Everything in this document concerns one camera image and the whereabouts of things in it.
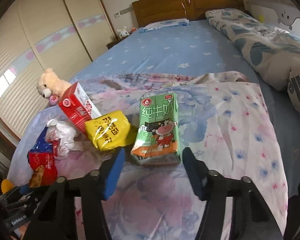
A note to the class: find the green milk carton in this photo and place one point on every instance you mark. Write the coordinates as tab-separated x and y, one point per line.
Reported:
157	120

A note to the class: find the pink floral blanket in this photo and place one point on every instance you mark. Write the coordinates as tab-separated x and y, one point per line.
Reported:
227	130

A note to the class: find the grey bed guard rail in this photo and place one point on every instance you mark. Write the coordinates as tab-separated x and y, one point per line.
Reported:
285	15

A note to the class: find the white bunny plush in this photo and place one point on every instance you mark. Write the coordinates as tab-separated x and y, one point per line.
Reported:
122	32

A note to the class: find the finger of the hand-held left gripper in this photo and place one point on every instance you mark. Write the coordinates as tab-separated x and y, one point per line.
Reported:
10	195

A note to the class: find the beige teddy bear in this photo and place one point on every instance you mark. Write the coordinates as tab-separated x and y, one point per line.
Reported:
48	80

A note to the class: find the dark wooden nightstand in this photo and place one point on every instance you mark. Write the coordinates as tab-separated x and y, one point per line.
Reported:
115	42

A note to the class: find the small orange toy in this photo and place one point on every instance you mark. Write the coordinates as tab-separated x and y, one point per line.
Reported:
133	30

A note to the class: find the blue and white quilt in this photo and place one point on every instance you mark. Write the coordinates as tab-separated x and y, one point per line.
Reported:
260	45

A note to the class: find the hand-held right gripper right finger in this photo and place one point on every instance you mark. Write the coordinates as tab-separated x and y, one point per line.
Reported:
195	177

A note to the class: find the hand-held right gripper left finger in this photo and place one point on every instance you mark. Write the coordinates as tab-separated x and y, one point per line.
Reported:
113	177

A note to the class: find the wooden headboard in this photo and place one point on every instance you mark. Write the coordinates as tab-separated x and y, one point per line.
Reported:
160	7

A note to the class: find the yellow snack packet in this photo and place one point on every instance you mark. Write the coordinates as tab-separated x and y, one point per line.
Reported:
107	130

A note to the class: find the red milk carton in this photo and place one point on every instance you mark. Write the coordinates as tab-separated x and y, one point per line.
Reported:
75	107

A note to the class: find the bed with blue sheet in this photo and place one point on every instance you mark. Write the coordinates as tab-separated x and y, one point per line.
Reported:
170	52

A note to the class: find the grey wall panel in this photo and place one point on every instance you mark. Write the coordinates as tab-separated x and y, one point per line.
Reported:
125	10

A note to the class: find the blue patterned pillow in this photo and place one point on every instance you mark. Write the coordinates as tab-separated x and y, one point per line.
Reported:
165	25

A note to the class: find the beige slatted wardrobe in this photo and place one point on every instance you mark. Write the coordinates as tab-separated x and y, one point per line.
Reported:
65	5

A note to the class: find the red and blue snack bag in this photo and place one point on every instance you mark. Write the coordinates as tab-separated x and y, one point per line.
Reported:
43	162

